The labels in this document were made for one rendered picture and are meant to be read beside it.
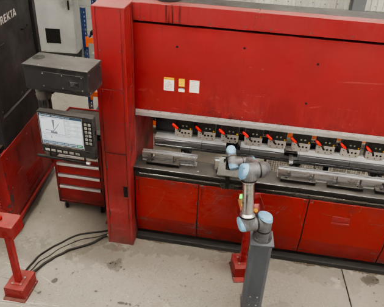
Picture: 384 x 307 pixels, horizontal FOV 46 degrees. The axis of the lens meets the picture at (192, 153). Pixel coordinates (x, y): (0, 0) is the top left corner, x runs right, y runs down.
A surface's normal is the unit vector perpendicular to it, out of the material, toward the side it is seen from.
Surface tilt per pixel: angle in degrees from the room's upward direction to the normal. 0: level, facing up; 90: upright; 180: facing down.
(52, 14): 90
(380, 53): 90
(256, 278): 90
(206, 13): 90
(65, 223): 0
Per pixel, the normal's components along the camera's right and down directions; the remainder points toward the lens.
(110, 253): 0.04, -0.84
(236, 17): -0.17, 0.52
